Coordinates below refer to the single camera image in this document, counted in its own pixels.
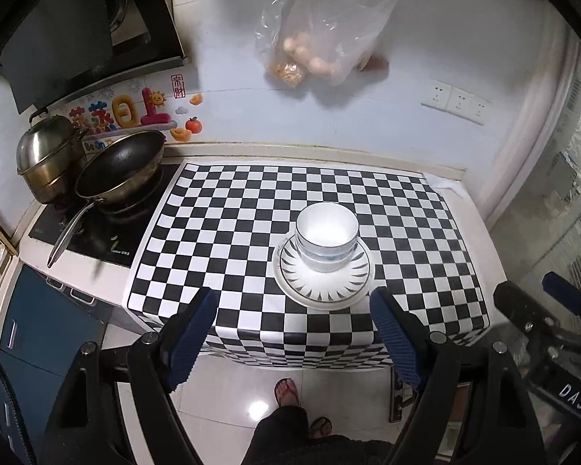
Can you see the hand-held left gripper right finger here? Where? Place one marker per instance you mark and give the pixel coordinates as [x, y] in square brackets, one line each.
[397, 344]

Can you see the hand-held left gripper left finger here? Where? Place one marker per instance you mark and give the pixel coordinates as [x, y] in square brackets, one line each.
[193, 339]

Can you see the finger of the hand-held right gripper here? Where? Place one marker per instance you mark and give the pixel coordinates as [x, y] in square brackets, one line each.
[518, 302]
[569, 293]

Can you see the white plate blue leaf pattern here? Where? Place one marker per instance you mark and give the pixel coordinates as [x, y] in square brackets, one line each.
[314, 278]

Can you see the white bowl with blue print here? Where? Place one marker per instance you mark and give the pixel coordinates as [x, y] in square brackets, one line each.
[329, 259]

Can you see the white plate with flower print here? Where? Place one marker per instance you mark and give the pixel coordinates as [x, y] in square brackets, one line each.
[298, 294]

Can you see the plain white bowl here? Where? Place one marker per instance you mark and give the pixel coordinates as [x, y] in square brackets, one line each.
[327, 227]

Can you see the person's left foot in sandal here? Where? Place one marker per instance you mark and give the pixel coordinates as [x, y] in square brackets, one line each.
[286, 391]

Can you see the person's foot in sandal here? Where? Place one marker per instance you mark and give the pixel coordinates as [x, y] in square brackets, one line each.
[286, 391]
[320, 426]

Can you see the person's right foot in sandal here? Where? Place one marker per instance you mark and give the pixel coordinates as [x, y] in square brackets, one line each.
[320, 426]

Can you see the black and white checkered mat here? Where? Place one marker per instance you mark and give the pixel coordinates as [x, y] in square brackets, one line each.
[232, 232]

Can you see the black cooktop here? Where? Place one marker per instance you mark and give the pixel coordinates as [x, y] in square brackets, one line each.
[101, 242]

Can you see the glass sliding door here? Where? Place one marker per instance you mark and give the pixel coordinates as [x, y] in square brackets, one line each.
[561, 155]

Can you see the person's dark trouser leg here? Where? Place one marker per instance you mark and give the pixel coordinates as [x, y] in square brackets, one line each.
[290, 438]

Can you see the blue cabinet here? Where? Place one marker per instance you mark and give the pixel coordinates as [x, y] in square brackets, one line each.
[34, 319]

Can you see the stainless steel pot with lid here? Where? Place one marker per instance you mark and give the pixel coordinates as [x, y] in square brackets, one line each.
[43, 145]

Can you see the clear plastic bag with eggs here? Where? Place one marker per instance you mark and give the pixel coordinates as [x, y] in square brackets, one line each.
[324, 24]

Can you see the black range hood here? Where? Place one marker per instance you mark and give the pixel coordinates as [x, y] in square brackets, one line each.
[53, 34]

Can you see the white wall socket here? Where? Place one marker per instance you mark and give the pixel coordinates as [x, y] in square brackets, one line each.
[467, 105]
[435, 94]

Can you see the colourful wall stickers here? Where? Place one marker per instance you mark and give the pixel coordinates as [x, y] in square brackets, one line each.
[126, 111]

